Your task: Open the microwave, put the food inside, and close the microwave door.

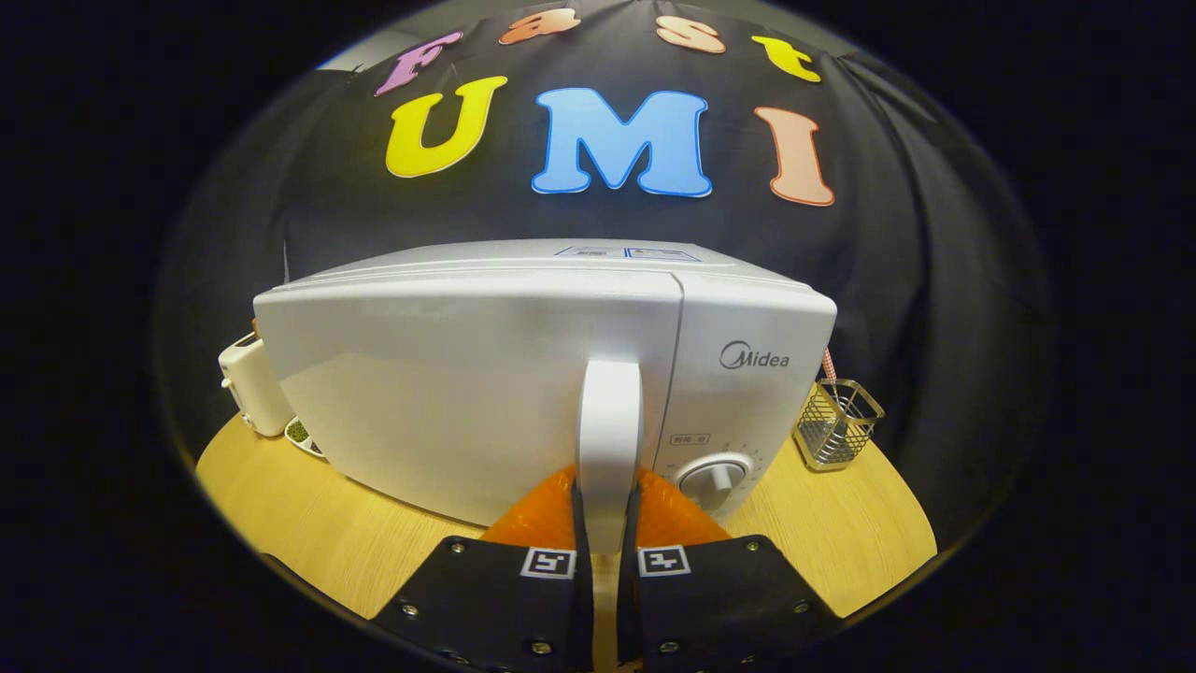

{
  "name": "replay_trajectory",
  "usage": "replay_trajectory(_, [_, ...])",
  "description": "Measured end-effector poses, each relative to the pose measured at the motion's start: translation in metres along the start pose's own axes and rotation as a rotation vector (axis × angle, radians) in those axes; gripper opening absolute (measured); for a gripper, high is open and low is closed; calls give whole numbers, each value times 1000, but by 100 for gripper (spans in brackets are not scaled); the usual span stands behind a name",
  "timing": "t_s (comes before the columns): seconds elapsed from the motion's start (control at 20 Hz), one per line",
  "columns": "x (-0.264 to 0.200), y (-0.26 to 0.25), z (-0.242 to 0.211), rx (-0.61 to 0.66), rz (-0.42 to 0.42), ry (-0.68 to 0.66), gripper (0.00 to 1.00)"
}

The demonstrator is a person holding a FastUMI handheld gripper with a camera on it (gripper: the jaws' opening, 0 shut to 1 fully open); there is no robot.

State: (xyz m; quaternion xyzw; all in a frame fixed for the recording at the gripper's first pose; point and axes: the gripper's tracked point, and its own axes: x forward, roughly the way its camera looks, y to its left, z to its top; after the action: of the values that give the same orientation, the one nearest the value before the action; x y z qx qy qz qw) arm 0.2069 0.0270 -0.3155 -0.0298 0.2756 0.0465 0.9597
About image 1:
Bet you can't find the white toaster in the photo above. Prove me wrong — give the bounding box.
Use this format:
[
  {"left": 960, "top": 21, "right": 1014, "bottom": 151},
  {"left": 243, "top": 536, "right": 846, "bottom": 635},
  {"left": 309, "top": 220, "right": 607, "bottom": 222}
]
[{"left": 218, "top": 332, "right": 295, "bottom": 438}]

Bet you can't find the wire mesh holder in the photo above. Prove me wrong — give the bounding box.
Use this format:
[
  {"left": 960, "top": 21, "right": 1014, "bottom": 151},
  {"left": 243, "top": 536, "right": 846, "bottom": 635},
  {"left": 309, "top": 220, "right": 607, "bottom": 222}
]
[{"left": 792, "top": 378, "right": 886, "bottom": 471}]

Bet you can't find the white microwave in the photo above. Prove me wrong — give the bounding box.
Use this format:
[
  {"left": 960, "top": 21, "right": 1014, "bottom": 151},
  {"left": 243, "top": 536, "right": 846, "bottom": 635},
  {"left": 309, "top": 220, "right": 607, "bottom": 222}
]
[{"left": 252, "top": 238, "right": 839, "bottom": 552}]

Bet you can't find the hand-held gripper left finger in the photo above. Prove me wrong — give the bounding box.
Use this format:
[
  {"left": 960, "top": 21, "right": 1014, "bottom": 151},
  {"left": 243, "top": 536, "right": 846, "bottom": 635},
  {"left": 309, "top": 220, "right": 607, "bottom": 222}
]
[{"left": 369, "top": 465, "right": 594, "bottom": 673}]

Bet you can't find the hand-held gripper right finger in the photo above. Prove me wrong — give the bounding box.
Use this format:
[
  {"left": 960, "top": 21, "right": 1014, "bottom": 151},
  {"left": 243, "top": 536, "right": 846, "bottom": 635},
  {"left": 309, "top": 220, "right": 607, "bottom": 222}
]
[{"left": 617, "top": 467, "right": 842, "bottom": 673}]

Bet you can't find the white divided snack dish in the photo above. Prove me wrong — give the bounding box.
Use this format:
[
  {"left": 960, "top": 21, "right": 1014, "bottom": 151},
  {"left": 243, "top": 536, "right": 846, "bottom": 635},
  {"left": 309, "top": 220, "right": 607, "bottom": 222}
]
[{"left": 283, "top": 418, "right": 328, "bottom": 459}]

